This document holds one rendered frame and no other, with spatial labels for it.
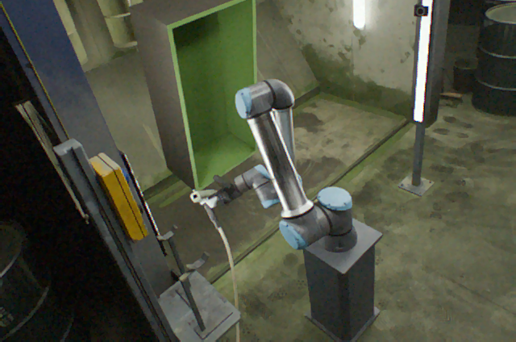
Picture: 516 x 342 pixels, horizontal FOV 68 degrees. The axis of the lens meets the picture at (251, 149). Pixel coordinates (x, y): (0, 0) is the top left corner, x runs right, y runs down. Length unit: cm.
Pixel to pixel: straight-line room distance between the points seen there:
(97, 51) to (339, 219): 254
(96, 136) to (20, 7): 51
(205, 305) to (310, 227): 53
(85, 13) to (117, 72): 53
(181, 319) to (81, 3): 261
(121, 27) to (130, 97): 63
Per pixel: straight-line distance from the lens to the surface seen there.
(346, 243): 188
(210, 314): 159
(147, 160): 345
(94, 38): 356
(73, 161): 107
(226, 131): 313
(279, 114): 172
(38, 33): 149
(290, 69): 436
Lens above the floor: 208
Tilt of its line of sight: 33 degrees down
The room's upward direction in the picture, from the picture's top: 12 degrees counter-clockwise
